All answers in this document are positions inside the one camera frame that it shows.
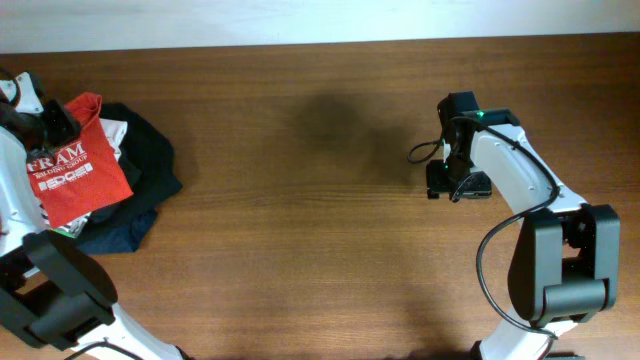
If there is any orange printed t-shirt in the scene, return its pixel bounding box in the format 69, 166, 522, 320
26, 93, 133, 228

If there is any navy blue folded garment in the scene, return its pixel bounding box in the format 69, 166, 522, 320
75, 209, 158, 255

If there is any white folded garment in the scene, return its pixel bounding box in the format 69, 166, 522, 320
40, 118, 128, 236

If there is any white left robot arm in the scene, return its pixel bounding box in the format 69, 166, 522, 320
1, 102, 187, 359

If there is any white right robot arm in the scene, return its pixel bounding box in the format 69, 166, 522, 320
425, 109, 620, 359

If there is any black folded garment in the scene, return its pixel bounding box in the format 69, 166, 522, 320
83, 103, 182, 232

